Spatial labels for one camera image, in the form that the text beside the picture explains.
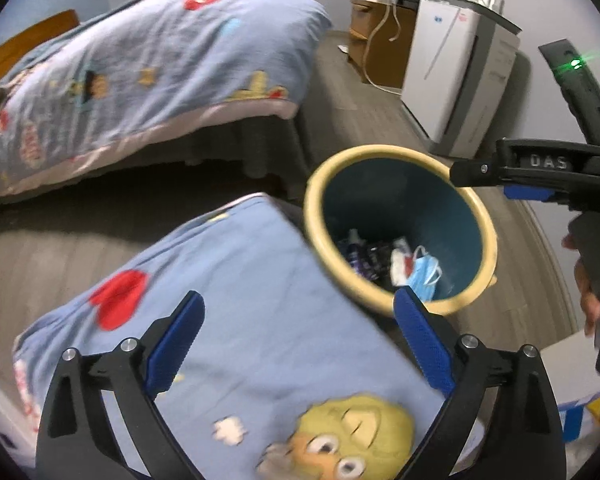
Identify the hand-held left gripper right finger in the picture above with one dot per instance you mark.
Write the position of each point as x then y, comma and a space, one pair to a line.
425, 345

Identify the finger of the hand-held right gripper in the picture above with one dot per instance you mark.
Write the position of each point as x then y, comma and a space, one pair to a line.
530, 192

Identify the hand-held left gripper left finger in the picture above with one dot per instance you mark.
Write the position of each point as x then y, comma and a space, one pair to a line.
175, 345

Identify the blue face mask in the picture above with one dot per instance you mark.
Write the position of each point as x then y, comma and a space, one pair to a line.
425, 275

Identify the crushed red white paper cup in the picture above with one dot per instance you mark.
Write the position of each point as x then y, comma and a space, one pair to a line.
400, 265

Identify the black plastic bag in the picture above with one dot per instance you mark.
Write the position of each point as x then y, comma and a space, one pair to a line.
380, 257

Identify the teal bin with yellow rim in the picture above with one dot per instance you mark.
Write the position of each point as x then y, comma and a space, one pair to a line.
420, 200

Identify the purple plastic bottle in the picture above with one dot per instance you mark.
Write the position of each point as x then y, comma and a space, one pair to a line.
357, 255

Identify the person's right hand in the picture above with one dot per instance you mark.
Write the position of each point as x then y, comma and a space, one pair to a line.
589, 305

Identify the blue printed blanket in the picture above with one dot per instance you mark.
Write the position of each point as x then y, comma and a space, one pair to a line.
260, 310

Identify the white air purifier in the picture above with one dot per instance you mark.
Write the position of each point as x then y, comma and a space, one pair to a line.
440, 70
490, 85

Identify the white printed box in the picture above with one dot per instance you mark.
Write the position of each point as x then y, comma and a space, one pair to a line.
580, 375

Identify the grey bed base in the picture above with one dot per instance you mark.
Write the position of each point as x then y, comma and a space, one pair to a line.
205, 145

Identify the wooden nightstand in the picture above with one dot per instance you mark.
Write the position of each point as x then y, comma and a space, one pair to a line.
380, 55

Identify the bed with cartoon duvet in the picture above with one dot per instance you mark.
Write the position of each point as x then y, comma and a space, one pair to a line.
155, 60

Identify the wooden bed headboard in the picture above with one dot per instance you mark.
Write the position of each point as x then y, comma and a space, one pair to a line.
25, 45

